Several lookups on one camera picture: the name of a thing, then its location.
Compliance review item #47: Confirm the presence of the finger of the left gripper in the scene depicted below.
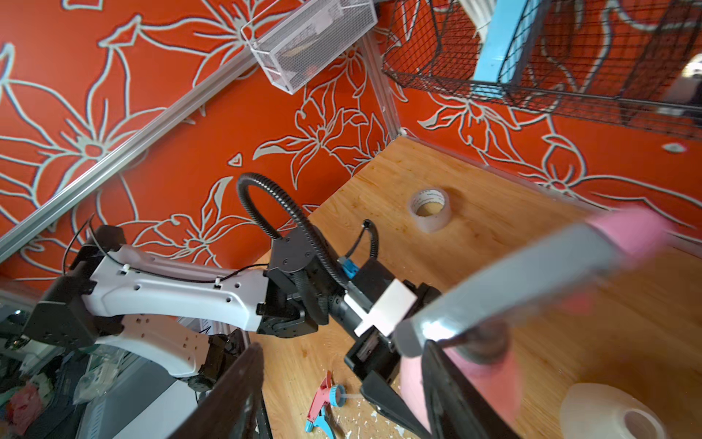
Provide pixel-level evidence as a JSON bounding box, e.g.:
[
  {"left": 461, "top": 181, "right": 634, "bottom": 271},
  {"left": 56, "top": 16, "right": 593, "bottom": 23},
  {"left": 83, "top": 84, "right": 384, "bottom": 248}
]
[{"left": 360, "top": 371, "right": 431, "bottom": 438}]

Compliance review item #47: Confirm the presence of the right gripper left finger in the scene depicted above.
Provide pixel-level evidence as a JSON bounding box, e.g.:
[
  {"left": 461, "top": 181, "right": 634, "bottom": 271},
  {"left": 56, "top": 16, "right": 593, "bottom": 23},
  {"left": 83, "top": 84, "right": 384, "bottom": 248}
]
[{"left": 169, "top": 343, "right": 264, "bottom": 439}]

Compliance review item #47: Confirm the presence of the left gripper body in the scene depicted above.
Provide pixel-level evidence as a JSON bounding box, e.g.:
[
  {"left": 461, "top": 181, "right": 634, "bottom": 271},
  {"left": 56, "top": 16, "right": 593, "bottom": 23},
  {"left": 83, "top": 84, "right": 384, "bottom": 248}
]
[{"left": 256, "top": 224, "right": 442, "bottom": 385}]

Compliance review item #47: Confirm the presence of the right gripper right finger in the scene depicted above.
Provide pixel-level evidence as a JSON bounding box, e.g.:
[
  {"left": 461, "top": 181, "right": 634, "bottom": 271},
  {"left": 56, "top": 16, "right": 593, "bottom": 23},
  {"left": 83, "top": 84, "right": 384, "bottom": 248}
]
[{"left": 422, "top": 341, "right": 518, "bottom": 439}]

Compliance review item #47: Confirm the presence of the pink spray bottle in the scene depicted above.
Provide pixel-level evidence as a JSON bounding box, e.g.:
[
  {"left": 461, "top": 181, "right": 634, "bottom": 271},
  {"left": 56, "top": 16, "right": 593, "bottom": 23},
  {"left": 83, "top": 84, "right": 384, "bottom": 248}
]
[{"left": 400, "top": 346, "right": 522, "bottom": 438}]

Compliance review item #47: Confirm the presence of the grey pink spray nozzle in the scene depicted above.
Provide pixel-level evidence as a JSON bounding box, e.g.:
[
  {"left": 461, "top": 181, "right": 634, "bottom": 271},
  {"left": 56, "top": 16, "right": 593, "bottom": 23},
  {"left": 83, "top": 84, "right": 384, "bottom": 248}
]
[{"left": 393, "top": 208, "right": 669, "bottom": 365}]

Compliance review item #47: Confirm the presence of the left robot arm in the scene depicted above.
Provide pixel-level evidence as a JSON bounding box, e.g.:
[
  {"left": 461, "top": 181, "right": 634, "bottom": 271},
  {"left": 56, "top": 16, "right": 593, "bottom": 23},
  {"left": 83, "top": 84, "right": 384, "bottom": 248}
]
[{"left": 24, "top": 226, "right": 428, "bottom": 438}]

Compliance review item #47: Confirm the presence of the pink blue spray nozzle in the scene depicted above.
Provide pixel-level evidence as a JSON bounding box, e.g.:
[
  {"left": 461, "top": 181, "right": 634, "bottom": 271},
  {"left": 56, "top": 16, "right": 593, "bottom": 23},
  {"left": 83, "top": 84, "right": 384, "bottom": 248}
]
[{"left": 305, "top": 371, "right": 347, "bottom": 439}]

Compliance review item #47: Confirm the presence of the white spray bottle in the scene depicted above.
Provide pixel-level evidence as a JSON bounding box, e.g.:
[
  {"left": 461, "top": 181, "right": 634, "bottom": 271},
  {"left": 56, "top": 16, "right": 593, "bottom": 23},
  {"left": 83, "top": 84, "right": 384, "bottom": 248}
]
[{"left": 559, "top": 383, "right": 668, "bottom": 439}]

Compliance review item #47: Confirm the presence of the clear tape roll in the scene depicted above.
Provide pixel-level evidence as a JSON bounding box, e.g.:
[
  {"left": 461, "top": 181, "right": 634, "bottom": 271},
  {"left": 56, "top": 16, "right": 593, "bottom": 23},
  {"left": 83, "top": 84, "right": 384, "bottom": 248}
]
[{"left": 408, "top": 188, "right": 453, "bottom": 233}]

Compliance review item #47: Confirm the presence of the light blue box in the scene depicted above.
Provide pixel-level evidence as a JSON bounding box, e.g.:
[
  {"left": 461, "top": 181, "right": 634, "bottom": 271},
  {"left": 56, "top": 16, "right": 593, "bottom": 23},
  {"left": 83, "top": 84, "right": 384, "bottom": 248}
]
[{"left": 471, "top": 0, "right": 548, "bottom": 100}]

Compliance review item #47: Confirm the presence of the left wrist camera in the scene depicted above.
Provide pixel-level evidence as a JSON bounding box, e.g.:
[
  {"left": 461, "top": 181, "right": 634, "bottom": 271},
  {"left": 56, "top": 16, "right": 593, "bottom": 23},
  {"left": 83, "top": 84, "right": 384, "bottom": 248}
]
[{"left": 339, "top": 257, "right": 418, "bottom": 338}]

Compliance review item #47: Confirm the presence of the clear plastic wall bin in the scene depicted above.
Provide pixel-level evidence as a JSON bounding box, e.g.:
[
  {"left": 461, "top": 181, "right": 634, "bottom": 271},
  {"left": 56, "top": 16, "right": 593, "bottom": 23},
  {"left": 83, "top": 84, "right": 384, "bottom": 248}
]
[{"left": 239, "top": 0, "right": 378, "bottom": 95}]

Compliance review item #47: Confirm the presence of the black wire basket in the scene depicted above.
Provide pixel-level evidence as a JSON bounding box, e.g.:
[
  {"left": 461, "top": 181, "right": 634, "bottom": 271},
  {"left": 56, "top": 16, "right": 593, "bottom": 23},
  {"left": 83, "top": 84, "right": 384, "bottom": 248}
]
[{"left": 382, "top": 1, "right": 701, "bottom": 140}]

